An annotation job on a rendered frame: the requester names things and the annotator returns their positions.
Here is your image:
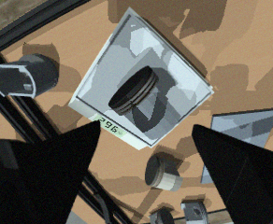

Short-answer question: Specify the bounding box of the flat grey-blue steel tray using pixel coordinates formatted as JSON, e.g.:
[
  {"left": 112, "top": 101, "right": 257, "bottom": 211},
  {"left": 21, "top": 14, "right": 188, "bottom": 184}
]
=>
[{"left": 200, "top": 109, "right": 273, "bottom": 184}]

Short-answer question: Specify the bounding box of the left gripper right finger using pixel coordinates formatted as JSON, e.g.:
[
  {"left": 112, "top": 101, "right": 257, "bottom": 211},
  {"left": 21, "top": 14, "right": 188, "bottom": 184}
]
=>
[{"left": 192, "top": 124, "right": 273, "bottom": 224}]

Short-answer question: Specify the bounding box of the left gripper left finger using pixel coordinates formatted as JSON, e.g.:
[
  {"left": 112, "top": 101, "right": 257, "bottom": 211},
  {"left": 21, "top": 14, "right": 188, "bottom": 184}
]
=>
[{"left": 0, "top": 120, "right": 101, "bottom": 224}]

